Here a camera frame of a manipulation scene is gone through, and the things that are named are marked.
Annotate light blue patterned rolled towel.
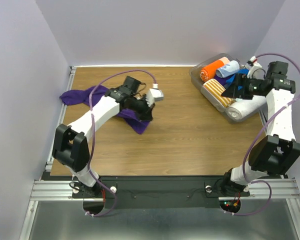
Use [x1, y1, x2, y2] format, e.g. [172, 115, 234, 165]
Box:
[215, 60, 240, 78]

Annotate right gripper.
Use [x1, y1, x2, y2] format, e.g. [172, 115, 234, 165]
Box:
[220, 73, 265, 100]

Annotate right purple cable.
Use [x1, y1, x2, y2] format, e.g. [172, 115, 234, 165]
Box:
[223, 52, 300, 216]

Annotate aluminium frame rail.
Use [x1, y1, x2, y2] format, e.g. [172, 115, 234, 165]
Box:
[30, 178, 300, 201]

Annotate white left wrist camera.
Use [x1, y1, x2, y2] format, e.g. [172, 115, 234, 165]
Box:
[145, 83, 164, 107]

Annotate clear plastic bin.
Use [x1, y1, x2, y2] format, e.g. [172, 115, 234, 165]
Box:
[189, 53, 267, 123]

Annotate purple towel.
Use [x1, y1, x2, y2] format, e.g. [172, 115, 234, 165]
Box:
[214, 75, 228, 86]
[59, 85, 150, 135]

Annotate white rolled towel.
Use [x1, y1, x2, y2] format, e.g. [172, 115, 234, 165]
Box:
[226, 95, 266, 121]

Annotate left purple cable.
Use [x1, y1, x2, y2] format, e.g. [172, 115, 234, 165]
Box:
[83, 69, 160, 218]

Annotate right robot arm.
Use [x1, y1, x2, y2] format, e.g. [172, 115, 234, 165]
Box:
[220, 56, 300, 196]

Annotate purple rolled towel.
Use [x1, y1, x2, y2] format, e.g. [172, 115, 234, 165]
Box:
[214, 75, 228, 86]

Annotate orange striped rolled towel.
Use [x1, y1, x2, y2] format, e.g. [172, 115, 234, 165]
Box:
[203, 78, 236, 108]

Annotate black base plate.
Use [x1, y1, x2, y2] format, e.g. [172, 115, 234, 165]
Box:
[69, 175, 250, 213]

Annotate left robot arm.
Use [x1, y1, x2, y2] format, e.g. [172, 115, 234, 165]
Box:
[52, 76, 164, 197]

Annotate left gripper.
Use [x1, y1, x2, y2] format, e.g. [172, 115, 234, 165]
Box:
[129, 94, 156, 122]

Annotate purple cable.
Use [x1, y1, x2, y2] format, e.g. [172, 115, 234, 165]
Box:
[83, 69, 160, 218]
[223, 52, 300, 216]

